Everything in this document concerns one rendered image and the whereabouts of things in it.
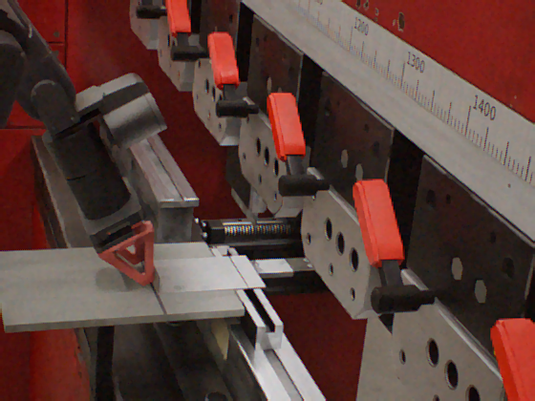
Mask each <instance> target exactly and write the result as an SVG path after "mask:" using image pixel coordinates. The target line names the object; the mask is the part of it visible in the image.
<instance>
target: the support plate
mask: <svg viewBox="0 0 535 401"><path fill-rule="evenodd" d="M203 257H214V256H213V254H212V252H211V251H210V249H209V247H208V246H207V245H206V243H170V244H154V255H153V259H154V260H168V259H185V258H203ZM160 299H161V300H162V304H163V306H164V309H165V310H166V312H167V314H163V313H162V309H161V306H160V303H159V301H158V300H157V298H156V296H155V293H154V291H153V289H152V286H151V284H148V285H145V286H142V285H141V284H140V283H138V282H137V281H135V280H134V279H131V277H129V276H128V275H126V274H125V273H123V272H122V271H120V270H119V269H118V268H115V267H113V266H111V265H110V264H108V263H107V262H105V261H103V260H102V259H100V258H99V256H98V255H97V253H96V251H95V249H94V248H93V247H92V248H55V249H35V250H15V251H0V309H1V315H2V319H3V324H4V329H5V332H6V333H12V332H24V331H38V330H50V329H63V328H76V327H100V326H113V325H126V324H139V323H152V322H164V321H180V320H203V319H215V318H228V317H241V316H245V308H244V306H243V304H242V303H241V301H240V299H238V297H237V295H236V294H235V290H234V289H232V290H217V291H204V292H188V293H174V294H160Z"/></svg>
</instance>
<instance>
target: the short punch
mask: <svg viewBox="0 0 535 401"><path fill-rule="evenodd" d="M238 149H239V144H237V145H228V147H227V157H226V168H225V179H226V180H227V181H228V183H229V184H230V185H231V186H232V190H231V196H232V197H233V198H234V200H235V201H236V203H237V204H238V205H239V206H240V207H241V209H242V210H243V212H244V213H245V215H246V217H247V218H248V220H249V221H250V222H251V224H252V225H253V226H254V227H255V229H256V224H257V216H258V213H264V212H265V211H266V205H265V203H264V202H263V201H262V199H261V198H260V197H259V196H258V195H257V194H256V193H255V190H254V189H253V187H252V186H251V185H250V184H249V183H248V182H247V180H246V177H245V176H244V175H242V171H241V164H240V160H239V154H238Z"/></svg>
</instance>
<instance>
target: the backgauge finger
mask: <svg viewBox="0 0 535 401"><path fill-rule="evenodd" d="M250 263H251V265H252V266H253V267H254V268H255V271H256V273H257V274H258V276H259V277H260V278H287V277H302V276H317V275H318V274H317V271H316V270H315V268H314V267H312V266H311V264H310V263H309V261H308V260H307V257H304V258H285V259H269V260H252V261H250Z"/></svg>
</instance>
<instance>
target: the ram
mask: <svg viewBox="0 0 535 401"><path fill-rule="evenodd" d="M241 1H242V2H243V3H245V5H246V6H247V7H250V8H251V9H252V10H253V11H255V13H256V14H257V15H259V16H260V17H261V18H263V19H265V20H266V22H267V23H269V24H270V25H271V26H272V27H273V28H274V29H276V30H277V31H278V32H279V33H281V34H282V35H283V36H285V38H286V39H288V40H289V41H290V42H291V43H293V44H294V45H295V46H296V47H297V48H298V49H299V50H301V51H303V52H304V53H305V54H306V55H307V56H308V57H309V58H310V59H312V60H314V61H315V62H316V63H317V64H318V65H319V66H320V67H321V68H323V69H324V70H325V71H328V73H329V74H330V75H332V76H333V77H334V78H335V79H337V80H338V81H339V82H340V83H342V84H343V85H344V86H345V87H346V88H348V89H349V91H350V92H353V93H354V94H355V95H357V96H358V98H359V99H361V100H362V101H363V102H365V103H367V104H368V105H369V107H370V108H372V109H373V110H374V111H375V112H377V113H379V115H380V116H382V117H383V118H384V119H386V120H387V121H388V122H390V123H391V124H392V125H393V126H394V127H395V128H397V129H398V130H399V132H400V133H402V134H403V135H404V136H406V137H407V138H408V139H410V140H411V141H412V142H413V143H415V144H416V145H417V146H418V147H419V148H421V149H422V151H423V152H425V153H426V154H428V155H429V156H431V157H432V158H433V159H434V160H435V161H436V162H437V163H438V164H441V165H442V166H443V167H444V168H445V169H446V170H447V171H448V172H450V173H451V174H452V175H454V176H456V178H457V179H459V180H460V181H461V182H462V183H463V184H465V185H466V186H467V187H468V188H470V189H471V190H472V191H473V192H475V193H476V194H477V195H478V196H480V197H481V198H482V199H483V200H485V201H486V202H487V203H488V204H490V206H492V207H493V208H495V209H496V210H497V211H498V212H500V213H501V214H502V216H503V217H505V218H507V219H508V220H510V221H511V222H512V223H513V224H514V225H515V226H516V227H517V228H520V229H521V230H522V231H523V232H525V234H526V235H527V237H529V238H530V239H531V240H534V241H535V187H534V186H533V185H530V184H529V183H527V182H526V181H525V180H524V179H523V178H521V177H520V176H519V175H517V174H515V173H513V171H511V170H510V169H509V168H507V167H506V166H505V165H503V164H502V163H500V162H499V161H498V160H496V159H495V158H493V157H492V156H490V154H489V153H486V152H485V151H483V149H482V148H480V147H479V145H477V144H476V143H474V142H472V141H470V140H469V139H468V138H467V137H466V136H464V135H463V134H462V133H460V132H457V131H456V129H454V128H453V127H452V126H450V125H449V124H448V123H446V122H445V121H443V120H442V119H440V118H439V117H438V116H436V115H435V114H434V113H433V112H432V111H431V112H430V111H429V110H428V109H426V108H425V107H423V105H422V104H420V103H419V102H418V101H415V100H414V99H412V97H411V96H409V95H407V94H406V93H405V92H403V91H401V90H400V89H399V88H398V87H397V86H396V85H395V84H393V83H392V82H391V81H390V80H387V79H386V78H385V77H383V76H382V75H381V74H380V73H379V72H377V71H376V70H373V69H372V68H370V66H369V65H367V64H366V63H365V62H363V61H362V60H361V59H359V58H358V57H356V56H355V55H353V54H352V53H350V52H349V50H346V49H345V48H343V47H342V46H341V45H339V44H338V43H337V42H336V41H335V40H333V39H332V38H329V36H328V35H326V34H325V33H324V32H322V31H320V30H319V29H318V28H316V27H315V26H313V24H312V23H310V22H309V21H308V20H307V19H306V18H304V17H302V16H300V15H299V14H298V13H297V12H296V11H294V10H293V9H292V8H290V7H287V5H286V4H284V3H283V2H282V1H280V0H241ZM338 1H339V2H340V3H341V4H343V5H344V6H348V7H349V8H350V9H351V10H353V11H355V12H356V13H358V14H360V16H363V17H365V18H366V19H368V20H369V21H371V22H372V23H373V24H375V25H376V26H378V27H380V28H381V29H382V30H384V31H385V32H387V33H389V34H390V35H392V36H393V37H396V38H397V39H399V40H400V41H402V42H403V43H404V44H405V45H407V46H409V47H412V48H413V49H414V50H415V51H417V52H418V53H421V54H422V55H424V57H427V58H429V59H430V60H432V61H434V62H435V63H436V64H437V65H439V66H440V67H442V68H444V69H446V71H448V72H449V73H451V74H453V75H454V76H456V77H457V78H460V79H461V80H463V81H464V82H466V83H467V84H468V85H470V86H471V87H473V88H474V89H477V90H479V91H480V92H481V93H483V94H484V95H486V96H488V97H489V98H491V99H493V100H495V101H496V102H498V103H499V104H501V105H502V106H503V107H504V108H505V109H508V110H510V111H511V112H513V113H514V114H515V115H516V116H519V117H520V118H522V119H525V120H526V121H527V122H528V123H530V124H532V125H533V126H535V0H338Z"/></svg>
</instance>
